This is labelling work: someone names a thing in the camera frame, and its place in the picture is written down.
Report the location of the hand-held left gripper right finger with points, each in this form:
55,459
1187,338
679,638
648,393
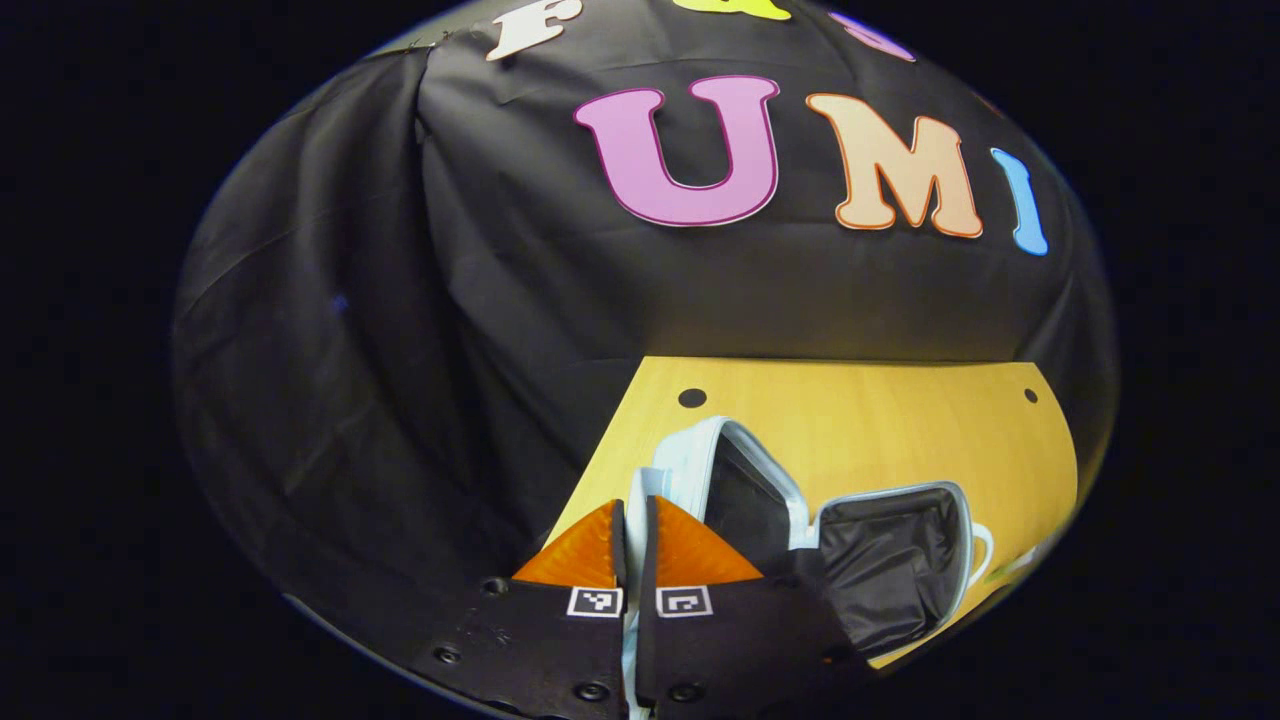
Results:
730,650

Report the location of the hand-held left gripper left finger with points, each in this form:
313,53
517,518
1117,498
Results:
560,650

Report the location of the light blue suitcase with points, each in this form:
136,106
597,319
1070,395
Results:
900,560

